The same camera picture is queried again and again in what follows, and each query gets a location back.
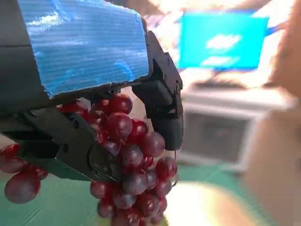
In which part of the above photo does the bare black left hand blue tape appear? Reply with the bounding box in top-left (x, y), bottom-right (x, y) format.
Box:
top-left (0, 0), bottom-right (184, 184)

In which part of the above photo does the red toy grape bunch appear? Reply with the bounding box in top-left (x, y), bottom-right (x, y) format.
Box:
top-left (0, 94), bottom-right (179, 226)

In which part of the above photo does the white plate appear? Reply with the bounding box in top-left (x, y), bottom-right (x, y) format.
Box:
top-left (163, 181), bottom-right (261, 226)

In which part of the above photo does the blue screen monitor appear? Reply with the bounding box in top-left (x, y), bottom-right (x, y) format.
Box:
top-left (179, 9), bottom-right (269, 71)

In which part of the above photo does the white mesh cabinet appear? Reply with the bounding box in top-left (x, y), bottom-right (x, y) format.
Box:
top-left (177, 93), bottom-right (285, 174)

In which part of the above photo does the green cutting mat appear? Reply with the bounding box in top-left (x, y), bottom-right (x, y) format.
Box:
top-left (0, 163), bottom-right (278, 226)

